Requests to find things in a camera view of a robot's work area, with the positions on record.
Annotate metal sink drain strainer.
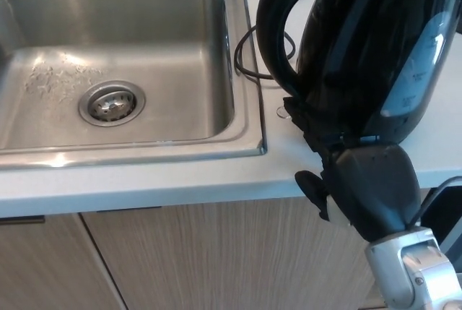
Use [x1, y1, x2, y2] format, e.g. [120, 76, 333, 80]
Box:
[78, 79, 147, 129]

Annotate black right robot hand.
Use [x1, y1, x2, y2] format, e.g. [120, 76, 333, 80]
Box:
[282, 95, 422, 243]

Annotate stainless steel sink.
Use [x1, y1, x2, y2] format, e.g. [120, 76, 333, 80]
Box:
[0, 0, 269, 162]

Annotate dark recessed cabinet handle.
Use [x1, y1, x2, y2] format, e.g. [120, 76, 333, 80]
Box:
[0, 215, 47, 225]

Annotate black electric kettle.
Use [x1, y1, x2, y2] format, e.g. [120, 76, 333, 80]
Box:
[255, 0, 462, 145]

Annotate black robot wrist cable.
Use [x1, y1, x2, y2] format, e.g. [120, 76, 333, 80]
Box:
[406, 176, 462, 230]

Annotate built-in kitchen appliance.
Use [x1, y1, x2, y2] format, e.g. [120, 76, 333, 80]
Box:
[420, 186, 462, 255]

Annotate black power cord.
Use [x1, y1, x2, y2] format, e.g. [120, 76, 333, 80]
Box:
[233, 23, 297, 82]

